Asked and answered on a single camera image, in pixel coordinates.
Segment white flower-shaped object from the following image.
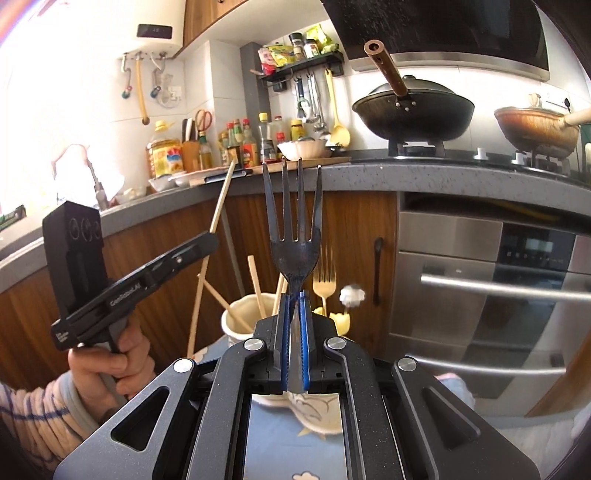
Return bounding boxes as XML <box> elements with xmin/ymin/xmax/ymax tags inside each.
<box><xmin>339</xmin><ymin>283</ymin><xmax>366</xmax><ymax>308</ymax></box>

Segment small white dish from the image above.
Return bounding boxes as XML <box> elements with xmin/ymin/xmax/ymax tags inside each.
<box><xmin>148</xmin><ymin>174</ymin><xmax>191</xmax><ymax>193</ymax></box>

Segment yellow hanging spoon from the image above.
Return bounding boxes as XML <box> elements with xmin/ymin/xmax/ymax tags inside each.
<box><xmin>323</xmin><ymin>69</ymin><xmax>352</xmax><ymax>145</ymax></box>

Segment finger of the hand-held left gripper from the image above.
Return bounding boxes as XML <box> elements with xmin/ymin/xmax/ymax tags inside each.
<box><xmin>143</xmin><ymin>232</ymin><xmax>221</xmax><ymax>280</ymax></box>

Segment wooden cutting board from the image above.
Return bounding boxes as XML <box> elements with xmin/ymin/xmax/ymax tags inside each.
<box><xmin>188</xmin><ymin>156</ymin><xmax>352</xmax><ymax>186</ymax></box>

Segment grey kitchen countertop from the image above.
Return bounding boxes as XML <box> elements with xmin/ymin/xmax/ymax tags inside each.
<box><xmin>0</xmin><ymin>156</ymin><xmax>591</xmax><ymax>294</ymax></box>

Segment hanging metal kitchen tools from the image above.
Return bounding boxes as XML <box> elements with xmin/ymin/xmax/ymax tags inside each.
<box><xmin>292</xmin><ymin>75</ymin><xmax>327</xmax><ymax>136</ymax></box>

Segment wooden wall cabinet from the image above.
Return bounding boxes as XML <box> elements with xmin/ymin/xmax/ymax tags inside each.
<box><xmin>182</xmin><ymin>0</ymin><xmax>262</xmax><ymax>52</ymax></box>

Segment wooden knife block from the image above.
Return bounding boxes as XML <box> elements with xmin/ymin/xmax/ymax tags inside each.
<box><xmin>181</xmin><ymin>118</ymin><xmax>202</xmax><ymax>174</ymax></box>

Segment white wall outlet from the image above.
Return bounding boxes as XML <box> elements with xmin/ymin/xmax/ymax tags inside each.
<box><xmin>157</xmin><ymin>83</ymin><xmax>184</xmax><ymax>110</ymax></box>

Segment brown pan with lid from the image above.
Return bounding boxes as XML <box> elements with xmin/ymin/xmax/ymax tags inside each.
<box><xmin>493</xmin><ymin>92</ymin><xmax>591</xmax><ymax>160</ymax></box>

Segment black wall shelf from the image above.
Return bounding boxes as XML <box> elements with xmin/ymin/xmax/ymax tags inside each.
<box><xmin>257</xmin><ymin>51</ymin><xmax>348</xmax><ymax>92</ymax></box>

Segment white water heater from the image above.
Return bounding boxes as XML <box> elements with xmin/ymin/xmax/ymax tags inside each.
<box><xmin>121</xmin><ymin>0</ymin><xmax>187</xmax><ymax>59</ymax></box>

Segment black range hood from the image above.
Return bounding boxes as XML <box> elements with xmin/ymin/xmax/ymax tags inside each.
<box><xmin>320</xmin><ymin>0</ymin><xmax>551</xmax><ymax>84</ymax></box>

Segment yellow gas hose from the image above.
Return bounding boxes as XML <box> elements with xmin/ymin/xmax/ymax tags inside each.
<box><xmin>135</xmin><ymin>52</ymin><xmax>151</xmax><ymax>126</ymax></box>

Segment black wok with handle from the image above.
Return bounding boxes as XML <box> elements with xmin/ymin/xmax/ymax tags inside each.
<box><xmin>352</xmin><ymin>39</ymin><xmax>476</xmax><ymax>145</ymax></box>

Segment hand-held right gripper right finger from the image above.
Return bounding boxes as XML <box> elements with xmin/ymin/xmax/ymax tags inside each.
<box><xmin>299</xmin><ymin>290</ymin><xmax>542</xmax><ymax>480</ymax></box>

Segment silver fork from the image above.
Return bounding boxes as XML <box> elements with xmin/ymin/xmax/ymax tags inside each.
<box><xmin>262</xmin><ymin>158</ymin><xmax>323</xmax><ymax>394</ymax></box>

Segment row of sauce bottles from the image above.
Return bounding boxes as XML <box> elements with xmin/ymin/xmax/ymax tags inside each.
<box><xmin>217</xmin><ymin>113</ymin><xmax>320</xmax><ymax>169</ymax></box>

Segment white floral ceramic holder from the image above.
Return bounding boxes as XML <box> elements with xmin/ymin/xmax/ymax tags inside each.
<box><xmin>221</xmin><ymin>295</ymin><xmax>354</xmax><ymax>437</ymax></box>

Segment large yellow oil bottle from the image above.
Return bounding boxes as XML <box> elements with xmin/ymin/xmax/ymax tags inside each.
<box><xmin>146</xmin><ymin>120</ymin><xmax>186</xmax><ymax>181</ymax></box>

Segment gold fork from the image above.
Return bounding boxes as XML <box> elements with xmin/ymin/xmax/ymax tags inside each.
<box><xmin>312</xmin><ymin>251</ymin><xmax>338</xmax><ymax>317</ymax></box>

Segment white bowl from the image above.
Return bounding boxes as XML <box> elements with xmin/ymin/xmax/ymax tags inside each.
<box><xmin>276</xmin><ymin>138</ymin><xmax>328</xmax><ymax>160</ymax></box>

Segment gas stove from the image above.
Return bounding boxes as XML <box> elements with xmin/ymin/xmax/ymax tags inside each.
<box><xmin>387</xmin><ymin>137</ymin><xmax>591</xmax><ymax>178</ymax></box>

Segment person's left forearm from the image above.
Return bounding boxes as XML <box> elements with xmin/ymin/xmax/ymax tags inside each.
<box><xmin>0</xmin><ymin>369</ymin><xmax>127</xmax><ymax>474</ymax></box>

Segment wooden chopstick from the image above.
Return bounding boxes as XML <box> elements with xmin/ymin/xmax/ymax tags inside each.
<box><xmin>198</xmin><ymin>274</ymin><xmax>242</xmax><ymax>320</ymax></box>
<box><xmin>248</xmin><ymin>255</ymin><xmax>266</xmax><ymax>320</ymax></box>
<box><xmin>189</xmin><ymin>161</ymin><xmax>236</xmax><ymax>361</ymax></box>

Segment person's left hand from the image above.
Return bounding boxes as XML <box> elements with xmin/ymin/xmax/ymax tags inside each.
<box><xmin>67</xmin><ymin>318</ymin><xmax>156</xmax><ymax>408</ymax></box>

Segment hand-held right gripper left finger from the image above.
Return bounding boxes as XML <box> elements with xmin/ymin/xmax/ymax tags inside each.
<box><xmin>53</xmin><ymin>294</ymin><xmax>297</xmax><ymax>480</ymax></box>

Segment stainless steel oven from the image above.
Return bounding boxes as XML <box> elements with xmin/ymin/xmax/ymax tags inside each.
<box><xmin>389</xmin><ymin>209</ymin><xmax>591</xmax><ymax>418</ymax></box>

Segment black cabinet handle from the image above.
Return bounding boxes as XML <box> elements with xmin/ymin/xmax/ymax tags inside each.
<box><xmin>372</xmin><ymin>237</ymin><xmax>385</xmax><ymax>306</ymax></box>

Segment wall shelf with spices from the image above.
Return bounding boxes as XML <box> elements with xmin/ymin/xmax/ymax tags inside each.
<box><xmin>257</xmin><ymin>24</ymin><xmax>340</xmax><ymax>75</ymax></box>

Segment yellow object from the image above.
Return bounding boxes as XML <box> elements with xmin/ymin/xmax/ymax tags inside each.
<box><xmin>329</xmin><ymin>311</ymin><xmax>352</xmax><ymax>336</ymax></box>

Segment wooden kitchen cabinet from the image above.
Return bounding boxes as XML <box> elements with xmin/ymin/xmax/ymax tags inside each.
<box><xmin>0</xmin><ymin>188</ymin><xmax>399</xmax><ymax>398</ymax></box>

